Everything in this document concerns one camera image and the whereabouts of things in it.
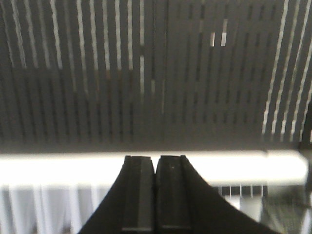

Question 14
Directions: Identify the white standing desk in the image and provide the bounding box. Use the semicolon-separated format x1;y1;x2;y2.
0;150;308;186

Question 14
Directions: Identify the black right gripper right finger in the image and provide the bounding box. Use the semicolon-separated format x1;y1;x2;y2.
156;156;275;234

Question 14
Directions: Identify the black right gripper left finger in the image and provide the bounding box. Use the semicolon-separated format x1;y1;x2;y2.
79;156;155;234

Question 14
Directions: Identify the black perforated pegboard panel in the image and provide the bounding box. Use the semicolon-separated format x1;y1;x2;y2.
0;0;312;153

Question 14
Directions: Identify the white pleated curtain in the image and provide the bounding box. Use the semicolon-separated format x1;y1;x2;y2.
0;185;111;234

